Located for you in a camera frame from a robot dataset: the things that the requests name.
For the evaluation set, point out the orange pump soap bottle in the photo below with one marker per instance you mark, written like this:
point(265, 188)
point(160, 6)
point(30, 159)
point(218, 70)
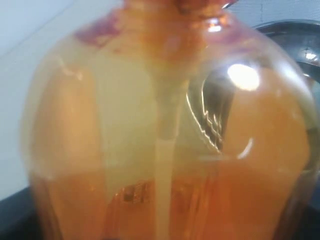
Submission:
point(170, 120)

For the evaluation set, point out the steel mesh colander basket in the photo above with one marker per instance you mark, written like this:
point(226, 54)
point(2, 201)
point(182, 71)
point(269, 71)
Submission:
point(300, 38)

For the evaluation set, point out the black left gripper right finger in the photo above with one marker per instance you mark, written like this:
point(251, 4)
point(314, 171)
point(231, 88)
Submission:
point(313, 225)

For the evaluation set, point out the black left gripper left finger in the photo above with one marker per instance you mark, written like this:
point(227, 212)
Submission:
point(18, 217)

